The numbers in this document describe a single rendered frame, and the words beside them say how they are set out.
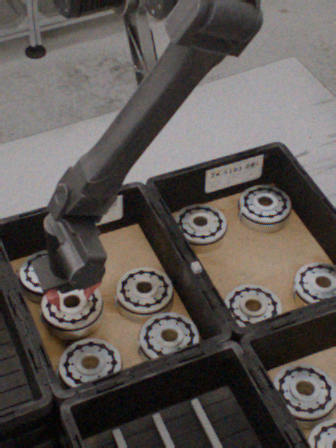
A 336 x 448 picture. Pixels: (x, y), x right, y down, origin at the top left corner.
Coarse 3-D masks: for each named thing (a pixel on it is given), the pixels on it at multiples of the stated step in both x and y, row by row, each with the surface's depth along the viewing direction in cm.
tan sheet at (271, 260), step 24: (240, 192) 186; (240, 240) 177; (264, 240) 177; (288, 240) 177; (312, 240) 178; (216, 264) 172; (240, 264) 173; (264, 264) 173; (288, 264) 173; (288, 288) 169
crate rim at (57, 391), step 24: (120, 192) 172; (144, 192) 171; (24, 216) 166; (0, 240) 162; (168, 240) 164; (24, 312) 151; (216, 312) 152; (216, 336) 148; (48, 360) 144; (168, 360) 145; (48, 384) 142; (96, 384) 142
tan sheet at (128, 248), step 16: (112, 240) 176; (128, 240) 176; (144, 240) 176; (112, 256) 173; (128, 256) 173; (144, 256) 173; (16, 272) 170; (112, 272) 170; (112, 288) 168; (32, 304) 165; (112, 304) 165; (176, 304) 165; (112, 320) 163; (128, 320) 163; (48, 336) 160; (96, 336) 160; (112, 336) 160; (128, 336) 160; (48, 352) 158; (128, 352) 158
